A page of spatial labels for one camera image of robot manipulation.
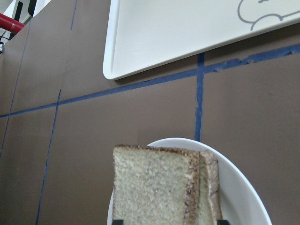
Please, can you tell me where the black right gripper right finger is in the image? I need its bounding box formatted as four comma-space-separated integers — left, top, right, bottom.
217, 220, 229, 225

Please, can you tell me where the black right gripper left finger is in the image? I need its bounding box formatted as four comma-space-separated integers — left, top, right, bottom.
112, 219, 124, 225

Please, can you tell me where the white round plate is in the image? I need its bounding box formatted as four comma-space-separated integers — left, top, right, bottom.
107, 138, 271, 225

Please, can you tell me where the bread slice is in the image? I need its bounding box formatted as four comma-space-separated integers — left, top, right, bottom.
197, 150, 223, 225
112, 145, 200, 225

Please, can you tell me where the bread slice under egg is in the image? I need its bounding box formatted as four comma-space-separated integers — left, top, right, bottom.
197, 150, 223, 225

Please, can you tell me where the cream bear serving tray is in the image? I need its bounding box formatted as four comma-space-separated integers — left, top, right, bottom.
103, 0, 300, 80

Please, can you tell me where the red pipe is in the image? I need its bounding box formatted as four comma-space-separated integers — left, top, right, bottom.
0, 14, 25, 34

